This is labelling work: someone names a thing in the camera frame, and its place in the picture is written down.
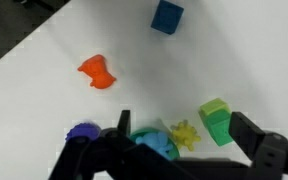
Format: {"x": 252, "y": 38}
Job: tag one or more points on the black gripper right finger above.
{"x": 247, "y": 131}

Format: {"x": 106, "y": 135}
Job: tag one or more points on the dark blue cube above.
{"x": 167, "y": 16}

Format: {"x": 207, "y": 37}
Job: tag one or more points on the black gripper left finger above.
{"x": 124, "y": 121}

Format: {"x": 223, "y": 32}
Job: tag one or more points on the green bowl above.
{"x": 176, "y": 152}

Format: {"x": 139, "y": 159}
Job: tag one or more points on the orange animal toy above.
{"x": 97, "y": 71}

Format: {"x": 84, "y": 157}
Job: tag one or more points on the black perforated board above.
{"x": 4, "y": 26}

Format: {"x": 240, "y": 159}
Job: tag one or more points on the yellow spiky toy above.
{"x": 184, "y": 135}

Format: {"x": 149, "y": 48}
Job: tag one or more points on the green cube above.
{"x": 220, "y": 130}

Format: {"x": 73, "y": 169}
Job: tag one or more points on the purple round toy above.
{"x": 83, "y": 131}

